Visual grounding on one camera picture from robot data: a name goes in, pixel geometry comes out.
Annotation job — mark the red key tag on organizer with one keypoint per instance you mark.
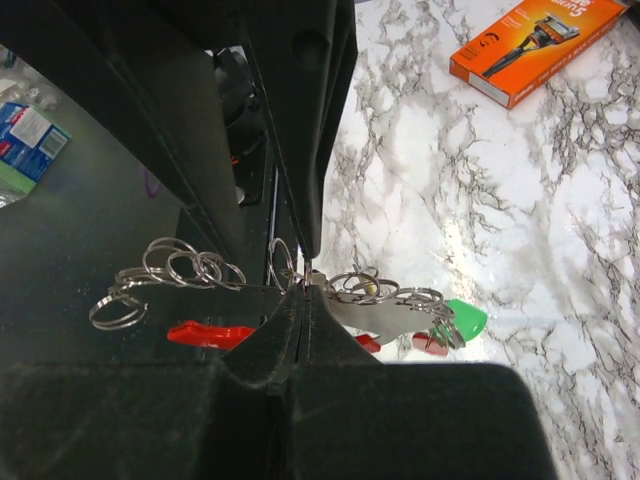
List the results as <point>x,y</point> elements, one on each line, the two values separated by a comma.
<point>429,345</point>

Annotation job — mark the blue green box background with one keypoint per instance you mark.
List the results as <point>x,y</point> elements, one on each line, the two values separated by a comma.
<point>29,144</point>

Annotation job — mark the green key tag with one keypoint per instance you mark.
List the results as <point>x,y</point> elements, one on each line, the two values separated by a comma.
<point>456,323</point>

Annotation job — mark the orange Gillette razor package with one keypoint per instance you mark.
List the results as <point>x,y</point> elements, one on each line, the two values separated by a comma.
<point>530,43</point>

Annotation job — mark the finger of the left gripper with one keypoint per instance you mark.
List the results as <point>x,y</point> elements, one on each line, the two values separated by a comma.
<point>141,69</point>
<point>302,55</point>

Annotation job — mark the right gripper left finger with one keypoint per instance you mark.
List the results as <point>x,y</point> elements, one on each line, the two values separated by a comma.
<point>149,420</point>

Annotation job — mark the metal key organizer red handle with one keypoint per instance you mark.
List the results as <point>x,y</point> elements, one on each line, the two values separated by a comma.
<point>203,284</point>

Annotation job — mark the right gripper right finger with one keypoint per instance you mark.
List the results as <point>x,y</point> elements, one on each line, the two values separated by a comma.
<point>352,417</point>

